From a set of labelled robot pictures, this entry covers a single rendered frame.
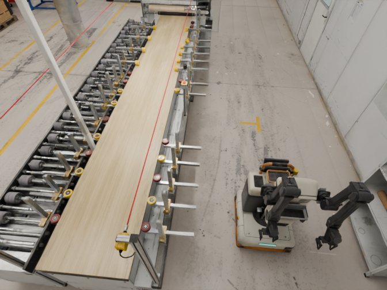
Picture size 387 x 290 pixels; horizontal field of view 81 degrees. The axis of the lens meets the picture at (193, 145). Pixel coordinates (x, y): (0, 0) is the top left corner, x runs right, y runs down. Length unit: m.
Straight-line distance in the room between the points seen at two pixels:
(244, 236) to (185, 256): 0.72
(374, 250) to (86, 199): 3.15
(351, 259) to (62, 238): 3.06
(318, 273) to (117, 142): 2.68
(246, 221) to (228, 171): 0.93
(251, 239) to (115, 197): 1.52
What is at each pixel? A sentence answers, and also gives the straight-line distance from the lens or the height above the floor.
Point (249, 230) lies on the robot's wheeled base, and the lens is 2.80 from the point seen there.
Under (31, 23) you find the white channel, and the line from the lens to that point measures 2.12.
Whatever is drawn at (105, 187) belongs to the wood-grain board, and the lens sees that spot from 2.39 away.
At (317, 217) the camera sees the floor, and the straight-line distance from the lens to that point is 3.50.
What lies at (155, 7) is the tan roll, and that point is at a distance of 5.90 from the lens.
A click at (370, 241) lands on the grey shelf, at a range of 3.52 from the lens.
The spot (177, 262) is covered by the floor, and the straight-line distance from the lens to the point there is 2.92.
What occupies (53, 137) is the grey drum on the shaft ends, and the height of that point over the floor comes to 0.85.
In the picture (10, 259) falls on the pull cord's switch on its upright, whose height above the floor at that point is 0.98.
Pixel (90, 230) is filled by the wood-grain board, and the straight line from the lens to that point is 2.22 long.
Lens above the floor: 2.83
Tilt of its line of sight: 49 degrees down
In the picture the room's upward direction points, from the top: 1 degrees clockwise
